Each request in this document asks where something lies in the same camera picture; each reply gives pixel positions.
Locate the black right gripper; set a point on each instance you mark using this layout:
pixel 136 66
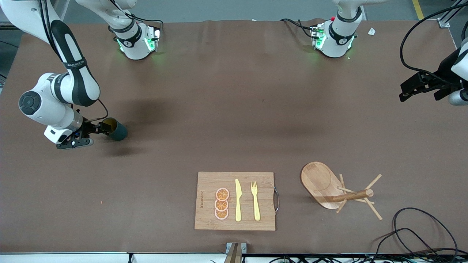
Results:
pixel 89 127

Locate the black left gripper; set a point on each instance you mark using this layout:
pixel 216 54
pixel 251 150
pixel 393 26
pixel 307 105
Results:
pixel 441 73

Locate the dark green cup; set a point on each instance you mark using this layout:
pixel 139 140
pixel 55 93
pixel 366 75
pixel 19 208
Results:
pixel 120 133

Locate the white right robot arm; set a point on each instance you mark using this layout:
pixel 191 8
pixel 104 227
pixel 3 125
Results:
pixel 40 106

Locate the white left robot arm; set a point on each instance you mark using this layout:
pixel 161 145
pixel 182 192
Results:
pixel 338 40

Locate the wooden cup rack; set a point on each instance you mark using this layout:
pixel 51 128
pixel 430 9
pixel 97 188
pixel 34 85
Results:
pixel 320 180

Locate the white paper scrap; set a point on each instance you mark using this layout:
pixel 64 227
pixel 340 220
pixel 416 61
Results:
pixel 372 31

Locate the bamboo cutting board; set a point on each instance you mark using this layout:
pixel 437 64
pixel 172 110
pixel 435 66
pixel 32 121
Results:
pixel 208 182

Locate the orange slice toy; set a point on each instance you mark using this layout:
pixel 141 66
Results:
pixel 222 194
pixel 221 214
pixel 221 205

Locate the yellow plastic knife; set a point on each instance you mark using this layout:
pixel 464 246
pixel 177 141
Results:
pixel 238 204

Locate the yellow plastic fork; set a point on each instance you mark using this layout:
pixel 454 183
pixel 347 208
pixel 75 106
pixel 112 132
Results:
pixel 256 204

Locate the aluminium frame profile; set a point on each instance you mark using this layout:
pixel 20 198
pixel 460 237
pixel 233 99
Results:
pixel 9 25
pixel 443 22

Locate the grey metal mounting bracket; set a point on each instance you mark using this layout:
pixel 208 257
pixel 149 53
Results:
pixel 236 252

